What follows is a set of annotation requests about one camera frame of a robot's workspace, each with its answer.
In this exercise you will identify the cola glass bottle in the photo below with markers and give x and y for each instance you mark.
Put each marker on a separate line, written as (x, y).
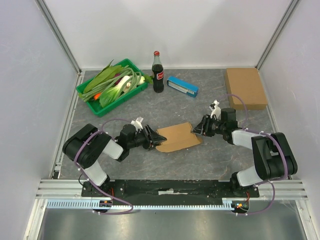
(157, 73)

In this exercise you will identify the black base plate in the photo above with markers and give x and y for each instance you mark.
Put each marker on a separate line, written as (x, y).
(151, 188)

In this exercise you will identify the aluminium frame rail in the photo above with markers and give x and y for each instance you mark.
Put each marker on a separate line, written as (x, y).
(42, 5)

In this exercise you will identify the orange carrot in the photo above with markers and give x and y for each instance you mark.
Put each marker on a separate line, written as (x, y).
(96, 96)

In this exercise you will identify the green plastic tray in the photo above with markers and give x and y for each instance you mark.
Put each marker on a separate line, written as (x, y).
(94, 104)

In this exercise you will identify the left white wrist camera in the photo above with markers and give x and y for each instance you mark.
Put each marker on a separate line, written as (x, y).
(138, 123)

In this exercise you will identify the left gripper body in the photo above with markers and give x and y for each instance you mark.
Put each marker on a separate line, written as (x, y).
(147, 142)

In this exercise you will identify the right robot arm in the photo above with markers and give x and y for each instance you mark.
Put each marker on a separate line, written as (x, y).
(273, 158)

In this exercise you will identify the blue rectangular box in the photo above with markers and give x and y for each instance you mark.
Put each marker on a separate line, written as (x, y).
(182, 86)

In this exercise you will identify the small cardboard box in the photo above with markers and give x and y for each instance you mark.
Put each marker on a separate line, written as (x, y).
(179, 137)

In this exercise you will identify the blue slotted cable duct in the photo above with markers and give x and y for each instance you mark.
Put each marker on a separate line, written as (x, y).
(96, 204)

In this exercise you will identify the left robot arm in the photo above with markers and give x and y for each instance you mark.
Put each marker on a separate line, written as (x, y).
(85, 147)

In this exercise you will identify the large green leaf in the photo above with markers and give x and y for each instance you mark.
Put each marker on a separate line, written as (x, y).
(105, 74)

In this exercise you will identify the bok choy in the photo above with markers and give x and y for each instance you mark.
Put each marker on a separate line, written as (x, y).
(111, 94)

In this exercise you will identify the large cardboard box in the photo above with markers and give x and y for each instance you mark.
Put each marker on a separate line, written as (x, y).
(246, 86)

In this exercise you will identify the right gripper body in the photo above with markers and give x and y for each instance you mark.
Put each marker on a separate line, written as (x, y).
(206, 126)

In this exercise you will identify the long green beans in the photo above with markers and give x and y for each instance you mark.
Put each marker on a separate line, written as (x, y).
(111, 82)

